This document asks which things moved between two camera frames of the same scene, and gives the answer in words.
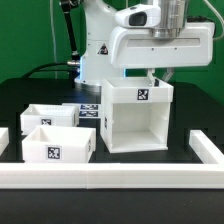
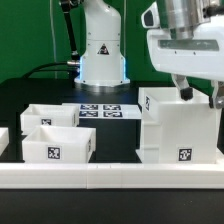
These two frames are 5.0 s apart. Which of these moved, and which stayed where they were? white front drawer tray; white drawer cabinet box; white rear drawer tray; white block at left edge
Moved: white drawer cabinet box
Stayed: white block at left edge; white front drawer tray; white rear drawer tray
